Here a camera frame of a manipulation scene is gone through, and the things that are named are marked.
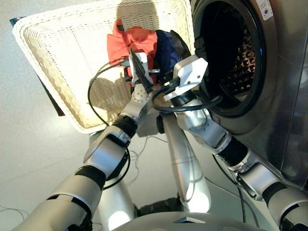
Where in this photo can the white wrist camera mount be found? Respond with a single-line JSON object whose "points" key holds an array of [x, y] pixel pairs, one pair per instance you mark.
{"points": [[142, 57], [190, 72]]}

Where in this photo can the silver robot leg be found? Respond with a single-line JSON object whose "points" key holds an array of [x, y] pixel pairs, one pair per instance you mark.
{"points": [[115, 204], [185, 156]]}

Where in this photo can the navy blue garment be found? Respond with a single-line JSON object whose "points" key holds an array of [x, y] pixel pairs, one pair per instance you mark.
{"points": [[167, 50]]}

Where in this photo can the pale woven laundry basket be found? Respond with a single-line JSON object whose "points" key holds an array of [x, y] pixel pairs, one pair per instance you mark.
{"points": [[60, 60]]}

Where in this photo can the grey washing machine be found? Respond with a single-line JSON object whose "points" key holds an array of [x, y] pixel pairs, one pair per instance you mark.
{"points": [[276, 96]]}

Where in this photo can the silver robot torso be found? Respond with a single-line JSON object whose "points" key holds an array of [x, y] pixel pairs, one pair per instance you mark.
{"points": [[183, 221]]}

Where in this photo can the orange garment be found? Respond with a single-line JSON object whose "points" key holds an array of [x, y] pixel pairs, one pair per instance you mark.
{"points": [[134, 41]]}

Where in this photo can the white warning label sticker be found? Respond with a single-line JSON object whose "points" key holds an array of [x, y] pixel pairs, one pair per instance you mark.
{"points": [[264, 9]]}

